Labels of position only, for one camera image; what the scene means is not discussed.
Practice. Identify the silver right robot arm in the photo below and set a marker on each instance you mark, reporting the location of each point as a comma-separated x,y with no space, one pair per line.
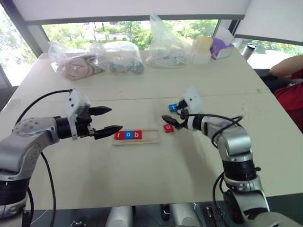
236,144

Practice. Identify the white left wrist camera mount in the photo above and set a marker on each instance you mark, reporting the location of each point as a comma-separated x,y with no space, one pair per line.
75,100

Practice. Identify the silver rounded robot part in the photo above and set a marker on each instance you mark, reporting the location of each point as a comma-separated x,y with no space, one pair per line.
119,216
183,215

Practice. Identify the red letter o block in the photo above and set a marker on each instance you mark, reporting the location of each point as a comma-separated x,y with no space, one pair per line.
168,128

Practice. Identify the red letter r block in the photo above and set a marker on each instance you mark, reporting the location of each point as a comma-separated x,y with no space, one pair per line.
119,135

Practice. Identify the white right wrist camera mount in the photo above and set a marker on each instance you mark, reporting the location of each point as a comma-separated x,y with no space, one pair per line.
193,100

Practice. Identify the red letter b block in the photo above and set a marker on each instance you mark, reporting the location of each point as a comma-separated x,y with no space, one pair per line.
137,134

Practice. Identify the blue letter t block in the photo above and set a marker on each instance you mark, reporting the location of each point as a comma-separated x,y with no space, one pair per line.
172,107

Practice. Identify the tall clear plastic bag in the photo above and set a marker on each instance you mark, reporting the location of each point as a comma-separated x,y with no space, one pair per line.
165,52

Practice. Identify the dark tumbler cup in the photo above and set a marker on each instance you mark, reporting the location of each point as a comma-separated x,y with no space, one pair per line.
249,50

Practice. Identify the narrow white window blind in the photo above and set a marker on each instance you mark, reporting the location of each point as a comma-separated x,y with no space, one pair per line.
272,19

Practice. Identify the plastic bag with grey items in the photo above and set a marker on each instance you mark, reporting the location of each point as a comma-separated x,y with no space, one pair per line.
123,61

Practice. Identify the purple and white box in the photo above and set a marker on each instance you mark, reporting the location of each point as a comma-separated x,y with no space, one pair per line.
221,48

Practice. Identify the person in red shirt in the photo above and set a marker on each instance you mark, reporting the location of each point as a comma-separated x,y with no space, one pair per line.
293,99

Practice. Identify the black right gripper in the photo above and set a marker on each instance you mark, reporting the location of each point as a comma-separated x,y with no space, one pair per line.
183,116

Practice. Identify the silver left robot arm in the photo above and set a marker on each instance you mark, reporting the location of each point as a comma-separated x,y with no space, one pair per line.
26,139

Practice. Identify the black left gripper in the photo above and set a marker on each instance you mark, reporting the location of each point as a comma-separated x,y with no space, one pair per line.
83,120

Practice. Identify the small black robot part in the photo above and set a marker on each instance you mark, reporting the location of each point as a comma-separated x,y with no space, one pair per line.
165,212

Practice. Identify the wide white window blind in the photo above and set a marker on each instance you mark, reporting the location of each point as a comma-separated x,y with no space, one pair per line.
118,8

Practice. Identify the black chair armrest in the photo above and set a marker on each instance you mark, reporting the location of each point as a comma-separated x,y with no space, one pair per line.
274,80

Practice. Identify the plastic bag with pink items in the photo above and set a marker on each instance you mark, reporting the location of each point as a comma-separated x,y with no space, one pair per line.
75,66

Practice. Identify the blue letter o block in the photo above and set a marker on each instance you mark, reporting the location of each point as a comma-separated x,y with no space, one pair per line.
128,134

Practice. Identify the white and yellow container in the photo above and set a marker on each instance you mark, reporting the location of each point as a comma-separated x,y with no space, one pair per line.
201,50

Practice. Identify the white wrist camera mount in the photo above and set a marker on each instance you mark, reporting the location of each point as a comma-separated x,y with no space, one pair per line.
75,100
193,100

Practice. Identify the wooden letter tray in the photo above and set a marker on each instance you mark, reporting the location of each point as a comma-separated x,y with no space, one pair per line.
149,138

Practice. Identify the person's bare forearm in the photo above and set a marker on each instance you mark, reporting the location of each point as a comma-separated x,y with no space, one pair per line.
286,67

